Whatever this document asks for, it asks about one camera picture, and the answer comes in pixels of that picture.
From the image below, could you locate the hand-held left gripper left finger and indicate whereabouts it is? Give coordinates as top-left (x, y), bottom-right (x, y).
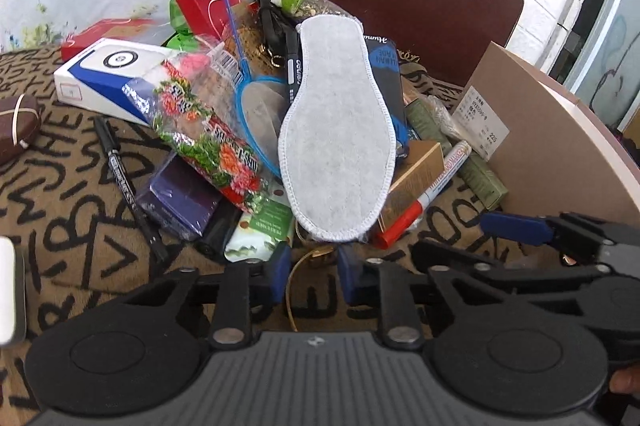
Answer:
top-left (122, 242), bottom-right (293, 351)

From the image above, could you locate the olive green packet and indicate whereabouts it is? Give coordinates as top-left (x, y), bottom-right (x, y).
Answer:
top-left (460, 153), bottom-right (508, 212)
top-left (405, 96), bottom-right (446, 142)

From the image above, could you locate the lime print snack packet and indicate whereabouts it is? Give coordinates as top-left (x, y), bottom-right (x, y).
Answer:
top-left (277, 0), bottom-right (361, 29)

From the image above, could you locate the black cylindrical object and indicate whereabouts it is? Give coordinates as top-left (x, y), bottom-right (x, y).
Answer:
top-left (195, 206), bottom-right (241, 262)

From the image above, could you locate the gold bangle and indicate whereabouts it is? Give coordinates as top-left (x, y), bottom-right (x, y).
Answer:
top-left (285, 226), bottom-right (341, 334)

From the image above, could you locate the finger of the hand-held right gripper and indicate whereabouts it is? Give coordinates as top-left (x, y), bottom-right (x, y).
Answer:
top-left (480, 212), bottom-right (640, 264)
top-left (412, 240), bottom-right (608, 302)

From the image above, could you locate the brown striped glasses case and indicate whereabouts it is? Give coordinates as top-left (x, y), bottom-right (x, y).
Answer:
top-left (0, 93), bottom-right (43, 167)

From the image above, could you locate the brown letter-print desktop cloth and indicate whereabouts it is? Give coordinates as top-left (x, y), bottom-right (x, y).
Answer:
top-left (0, 46), bottom-right (551, 426)

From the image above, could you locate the window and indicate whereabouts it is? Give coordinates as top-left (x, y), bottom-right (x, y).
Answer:
top-left (550, 0), bottom-right (640, 142)

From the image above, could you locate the white and blue carton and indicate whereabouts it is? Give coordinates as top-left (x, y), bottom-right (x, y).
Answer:
top-left (52, 37), bottom-right (201, 127)

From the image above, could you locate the brown fibre pad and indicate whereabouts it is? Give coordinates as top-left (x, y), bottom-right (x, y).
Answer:
top-left (222, 3), bottom-right (273, 82)

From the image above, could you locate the grey felt shoe insole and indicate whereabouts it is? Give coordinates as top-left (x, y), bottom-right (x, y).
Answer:
top-left (277, 16), bottom-right (398, 243)

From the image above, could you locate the black and blue insole package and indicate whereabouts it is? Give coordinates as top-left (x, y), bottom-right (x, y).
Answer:
top-left (362, 33), bottom-right (416, 157)

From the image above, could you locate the person's right hand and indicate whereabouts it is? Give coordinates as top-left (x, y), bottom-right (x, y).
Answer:
top-left (609, 366), bottom-right (640, 398)

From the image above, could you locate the flat red box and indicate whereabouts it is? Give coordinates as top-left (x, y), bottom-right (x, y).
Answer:
top-left (60, 18), bottom-right (161, 62)

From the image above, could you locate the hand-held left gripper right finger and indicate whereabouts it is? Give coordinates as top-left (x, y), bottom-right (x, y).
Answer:
top-left (337, 246), bottom-right (526, 351)

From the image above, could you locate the brown cardboard box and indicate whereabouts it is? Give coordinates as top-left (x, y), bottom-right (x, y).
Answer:
top-left (450, 41), bottom-right (640, 267)

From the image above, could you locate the red box with white swirl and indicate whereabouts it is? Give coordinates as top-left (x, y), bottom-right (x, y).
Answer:
top-left (175, 0), bottom-right (261, 42)

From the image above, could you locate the green leaf-print packet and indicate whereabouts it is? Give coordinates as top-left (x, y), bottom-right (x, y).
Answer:
top-left (225, 196), bottom-right (293, 262)

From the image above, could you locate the black pen with white label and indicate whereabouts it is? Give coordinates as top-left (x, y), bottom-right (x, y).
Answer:
top-left (285, 28), bottom-right (303, 107)

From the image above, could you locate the black keychain strap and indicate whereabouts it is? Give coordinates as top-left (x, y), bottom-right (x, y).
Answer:
top-left (257, 0), bottom-right (286, 67)

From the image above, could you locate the black marker pen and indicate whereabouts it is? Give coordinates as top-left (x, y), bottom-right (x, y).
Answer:
top-left (92, 116), bottom-right (171, 264)

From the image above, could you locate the purple box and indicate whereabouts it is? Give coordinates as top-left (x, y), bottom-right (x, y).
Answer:
top-left (135, 151), bottom-right (223, 242)

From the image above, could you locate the green plastic toy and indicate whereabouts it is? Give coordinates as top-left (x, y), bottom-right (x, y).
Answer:
top-left (162, 0), bottom-right (201, 52)

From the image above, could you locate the gold brown box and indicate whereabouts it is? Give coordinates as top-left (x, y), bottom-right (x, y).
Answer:
top-left (377, 141), bottom-right (446, 237)

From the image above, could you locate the white power bank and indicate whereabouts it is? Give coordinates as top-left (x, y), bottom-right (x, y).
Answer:
top-left (0, 236), bottom-right (28, 347)

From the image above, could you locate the white red paint marker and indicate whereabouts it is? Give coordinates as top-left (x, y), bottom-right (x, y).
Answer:
top-left (372, 140), bottom-right (473, 249)

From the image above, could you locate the flower-print snack bag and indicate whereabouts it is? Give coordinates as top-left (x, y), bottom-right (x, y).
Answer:
top-left (122, 41), bottom-right (281, 214)

